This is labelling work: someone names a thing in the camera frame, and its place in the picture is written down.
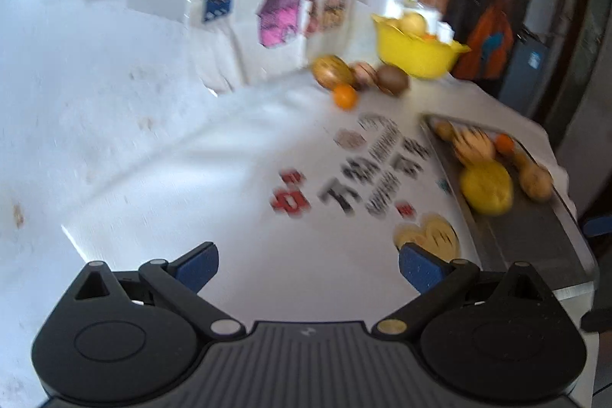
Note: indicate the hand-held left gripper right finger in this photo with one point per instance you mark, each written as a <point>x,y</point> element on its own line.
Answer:
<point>420,268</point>

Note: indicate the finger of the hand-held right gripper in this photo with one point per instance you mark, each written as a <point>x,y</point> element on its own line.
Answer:
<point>597,321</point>
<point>600,227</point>

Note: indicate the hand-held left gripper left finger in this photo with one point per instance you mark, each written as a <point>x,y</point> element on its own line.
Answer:
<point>198,265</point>

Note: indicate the tan striped fruit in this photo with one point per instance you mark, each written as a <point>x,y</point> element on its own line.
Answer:
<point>538,183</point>

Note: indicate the grey metal tray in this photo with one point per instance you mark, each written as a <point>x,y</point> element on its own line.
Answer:
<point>521,238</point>

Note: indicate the yellow-green round fruit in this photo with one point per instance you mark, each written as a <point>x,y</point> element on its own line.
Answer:
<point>486,188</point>

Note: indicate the small brown round fruit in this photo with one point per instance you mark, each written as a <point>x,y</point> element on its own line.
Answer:
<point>444,130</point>
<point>520,160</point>

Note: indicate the small orange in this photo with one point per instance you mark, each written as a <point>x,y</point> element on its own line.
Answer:
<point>345,97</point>
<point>505,143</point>

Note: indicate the tan ridged bread-like item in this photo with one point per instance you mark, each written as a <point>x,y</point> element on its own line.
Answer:
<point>473,146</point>

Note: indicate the printed white table cover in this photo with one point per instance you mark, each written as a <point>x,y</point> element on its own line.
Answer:
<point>229,202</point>

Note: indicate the dark brown round fruit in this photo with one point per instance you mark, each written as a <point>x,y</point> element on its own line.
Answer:
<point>393,79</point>

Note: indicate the yellow plastic bowl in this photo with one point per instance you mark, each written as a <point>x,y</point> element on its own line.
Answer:
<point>411,54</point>

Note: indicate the yellow-brown striped fruit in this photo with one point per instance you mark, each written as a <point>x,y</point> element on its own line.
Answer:
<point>332,71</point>

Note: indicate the orange in bowl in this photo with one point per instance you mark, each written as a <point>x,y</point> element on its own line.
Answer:
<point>430,37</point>

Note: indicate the white cup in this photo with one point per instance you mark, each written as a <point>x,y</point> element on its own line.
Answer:
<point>445,31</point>

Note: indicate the large pale yellow fruit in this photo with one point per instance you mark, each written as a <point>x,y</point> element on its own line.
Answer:
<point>413,23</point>

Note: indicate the drawing of colourful houses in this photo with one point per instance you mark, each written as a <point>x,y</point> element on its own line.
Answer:
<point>282,6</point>

